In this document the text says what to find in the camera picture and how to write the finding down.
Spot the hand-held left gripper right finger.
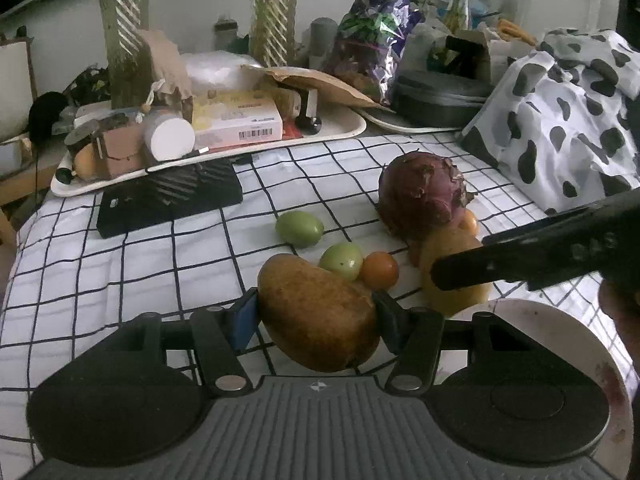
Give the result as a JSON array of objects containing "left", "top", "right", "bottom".
[{"left": 372, "top": 290, "right": 526, "bottom": 394}]

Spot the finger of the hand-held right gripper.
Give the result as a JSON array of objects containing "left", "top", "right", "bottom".
[{"left": 431, "top": 232, "right": 556, "bottom": 292}]

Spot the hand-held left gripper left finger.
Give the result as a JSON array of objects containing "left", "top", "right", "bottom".
[{"left": 117, "top": 287, "right": 261, "bottom": 395}]

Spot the yellow potato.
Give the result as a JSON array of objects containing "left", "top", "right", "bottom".
[{"left": 419, "top": 227, "right": 496, "bottom": 318}]

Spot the small orange tomato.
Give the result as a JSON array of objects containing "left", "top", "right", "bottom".
[{"left": 457, "top": 209, "right": 480, "bottom": 237}]

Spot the brown potato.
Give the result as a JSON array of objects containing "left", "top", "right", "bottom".
[{"left": 257, "top": 254, "right": 381, "bottom": 373}]

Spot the green tomato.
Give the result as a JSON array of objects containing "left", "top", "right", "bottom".
[
  {"left": 319, "top": 242, "right": 364, "bottom": 281},
  {"left": 275, "top": 211, "right": 325, "bottom": 247}
]

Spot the white plate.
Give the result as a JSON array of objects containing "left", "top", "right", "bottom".
[{"left": 447, "top": 298, "right": 636, "bottom": 480}]

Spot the person's right hand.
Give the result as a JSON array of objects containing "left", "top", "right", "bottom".
[{"left": 598, "top": 276, "right": 640, "bottom": 343}]

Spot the red cabbage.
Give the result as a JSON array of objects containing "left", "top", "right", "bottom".
[{"left": 377, "top": 151, "right": 476, "bottom": 241}]

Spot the white checkered tablecloth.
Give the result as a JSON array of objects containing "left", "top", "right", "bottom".
[{"left": 0, "top": 127, "right": 640, "bottom": 466}]

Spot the cow-print cloth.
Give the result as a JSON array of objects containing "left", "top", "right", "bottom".
[{"left": 460, "top": 27, "right": 640, "bottom": 216}]

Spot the white oval tray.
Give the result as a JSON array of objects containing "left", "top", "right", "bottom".
[{"left": 357, "top": 107, "right": 466, "bottom": 135}]

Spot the black zip case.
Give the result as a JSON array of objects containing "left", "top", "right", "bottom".
[{"left": 392, "top": 69, "right": 496, "bottom": 128}]

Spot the white cylinder container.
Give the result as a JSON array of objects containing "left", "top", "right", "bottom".
[{"left": 144, "top": 110, "right": 196, "bottom": 162}]

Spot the yellow cardboard box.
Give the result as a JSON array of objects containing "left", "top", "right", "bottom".
[{"left": 191, "top": 91, "right": 284, "bottom": 150}]

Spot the small brown cardboard box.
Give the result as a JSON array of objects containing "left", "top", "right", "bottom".
[{"left": 92, "top": 122, "right": 151, "bottom": 179}]

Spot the black square plant pot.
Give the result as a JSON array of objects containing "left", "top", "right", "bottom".
[{"left": 442, "top": 34, "right": 492, "bottom": 81}]

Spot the yellow bundle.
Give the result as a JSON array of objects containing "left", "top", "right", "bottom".
[{"left": 495, "top": 17, "right": 538, "bottom": 46}]

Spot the brown paper envelope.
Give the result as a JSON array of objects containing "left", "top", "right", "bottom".
[{"left": 242, "top": 64, "right": 396, "bottom": 111}]

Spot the orange fruit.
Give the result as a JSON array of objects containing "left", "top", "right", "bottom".
[{"left": 74, "top": 144, "right": 98, "bottom": 179}]

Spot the foil-wrapped potted plant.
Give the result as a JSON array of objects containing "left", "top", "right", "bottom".
[{"left": 325, "top": 0, "right": 426, "bottom": 103}]

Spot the white plastic bag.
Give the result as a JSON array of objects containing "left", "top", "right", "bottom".
[{"left": 182, "top": 52, "right": 263, "bottom": 96}]

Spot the brown paper bag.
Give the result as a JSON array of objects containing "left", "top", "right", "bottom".
[{"left": 137, "top": 30, "right": 195, "bottom": 111}]

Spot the grey bottle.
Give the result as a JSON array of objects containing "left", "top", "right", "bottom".
[{"left": 310, "top": 17, "right": 338, "bottom": 68}]

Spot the black round object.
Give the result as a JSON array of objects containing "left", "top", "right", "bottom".
[{"left": 28, "top": 91, "right": 68, "bottom": 143}]

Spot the dark jar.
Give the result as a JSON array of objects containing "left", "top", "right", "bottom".
[{"left": 215, "top": 17, "right": 238, "bottom": 53}]

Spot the spiral-wrapped plant trunk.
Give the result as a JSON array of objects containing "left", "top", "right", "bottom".
[
  {"left": 95, "top": 0, "right": 153, "bottom": 111},
  {"left": 245, "top": 0, "right": 306, "bottom": 68}
]

